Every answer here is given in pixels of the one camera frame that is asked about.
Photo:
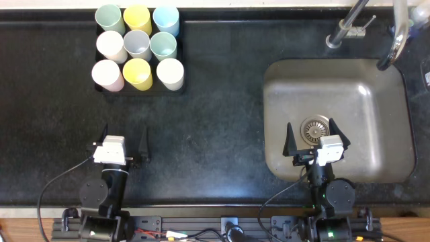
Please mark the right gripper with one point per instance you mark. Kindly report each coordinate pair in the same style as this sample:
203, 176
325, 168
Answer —
304, 157

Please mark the black tray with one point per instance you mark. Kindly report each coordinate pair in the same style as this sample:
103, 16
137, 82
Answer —
180, 50

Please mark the grey cup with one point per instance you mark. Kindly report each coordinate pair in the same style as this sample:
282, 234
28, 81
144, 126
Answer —
136, 43

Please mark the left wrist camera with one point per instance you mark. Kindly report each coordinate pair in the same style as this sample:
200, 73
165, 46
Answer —
111, 151

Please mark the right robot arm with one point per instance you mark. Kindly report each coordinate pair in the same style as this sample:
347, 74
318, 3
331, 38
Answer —
339, 195

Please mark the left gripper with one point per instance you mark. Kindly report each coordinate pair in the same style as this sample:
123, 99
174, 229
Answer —
134, 163

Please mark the mounting rail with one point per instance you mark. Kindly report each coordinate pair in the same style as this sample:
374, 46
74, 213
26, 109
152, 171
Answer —
195, 225

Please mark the steel sink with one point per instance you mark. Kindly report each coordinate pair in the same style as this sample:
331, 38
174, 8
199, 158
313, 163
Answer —
352, 90

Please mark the steel tap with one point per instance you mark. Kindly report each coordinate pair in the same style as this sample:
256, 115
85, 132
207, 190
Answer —
349, 19

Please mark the yellow cup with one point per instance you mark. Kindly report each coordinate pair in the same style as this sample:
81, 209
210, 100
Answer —
136, 17
136, 71

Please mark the green cup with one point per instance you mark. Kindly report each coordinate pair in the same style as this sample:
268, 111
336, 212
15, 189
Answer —
108, 17
163, 45

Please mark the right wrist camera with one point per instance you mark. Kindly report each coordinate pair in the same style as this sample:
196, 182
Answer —
331, 149

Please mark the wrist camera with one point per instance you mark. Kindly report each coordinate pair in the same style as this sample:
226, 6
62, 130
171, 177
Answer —
331, 149
111, 151

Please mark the blue soap bottle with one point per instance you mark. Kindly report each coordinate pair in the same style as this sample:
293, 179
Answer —
420, 15

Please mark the white cup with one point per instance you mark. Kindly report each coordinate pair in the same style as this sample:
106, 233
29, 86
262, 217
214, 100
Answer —
109, 43
169, 72

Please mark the pink cup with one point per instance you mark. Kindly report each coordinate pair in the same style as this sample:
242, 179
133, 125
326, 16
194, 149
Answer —
105, 74

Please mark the blue cup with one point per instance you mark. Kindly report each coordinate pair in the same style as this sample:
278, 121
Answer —
165, 18

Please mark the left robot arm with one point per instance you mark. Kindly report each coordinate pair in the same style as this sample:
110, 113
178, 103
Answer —
114, 188

